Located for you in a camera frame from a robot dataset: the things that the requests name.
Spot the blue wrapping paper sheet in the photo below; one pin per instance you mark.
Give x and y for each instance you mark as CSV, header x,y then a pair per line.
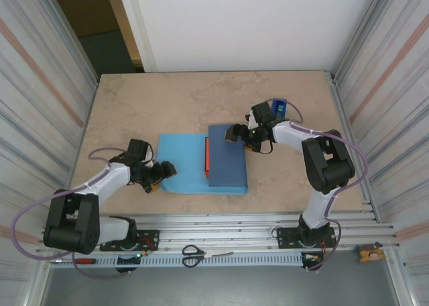
x,y
181,158

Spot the orange gift box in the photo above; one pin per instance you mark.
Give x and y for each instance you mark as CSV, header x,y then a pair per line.
x,y
207,155

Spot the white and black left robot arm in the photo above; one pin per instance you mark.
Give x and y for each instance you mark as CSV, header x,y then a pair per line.
x,y
110,178

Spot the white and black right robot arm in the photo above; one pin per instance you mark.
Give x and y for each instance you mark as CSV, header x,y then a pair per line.
x,y
291,135

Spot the blue tape dispenser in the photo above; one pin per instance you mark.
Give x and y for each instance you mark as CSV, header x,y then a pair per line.
x,y
275,105

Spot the small black electronics module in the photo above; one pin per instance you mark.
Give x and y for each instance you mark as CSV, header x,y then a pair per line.
x,y
129,259
310,257

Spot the small wooden toy figure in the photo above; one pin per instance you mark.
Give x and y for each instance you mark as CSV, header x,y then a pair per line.
x,y
370,254

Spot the brown wooden door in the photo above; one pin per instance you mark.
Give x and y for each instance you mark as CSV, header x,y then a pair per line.
x,y
83,7

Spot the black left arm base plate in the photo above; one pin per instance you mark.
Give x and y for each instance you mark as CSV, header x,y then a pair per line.
x,y
151,240

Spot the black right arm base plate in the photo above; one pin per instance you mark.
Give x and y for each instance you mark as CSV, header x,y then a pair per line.
x,y
285,239

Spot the white door frame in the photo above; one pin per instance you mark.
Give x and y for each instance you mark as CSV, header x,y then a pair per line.
x,y
137,24

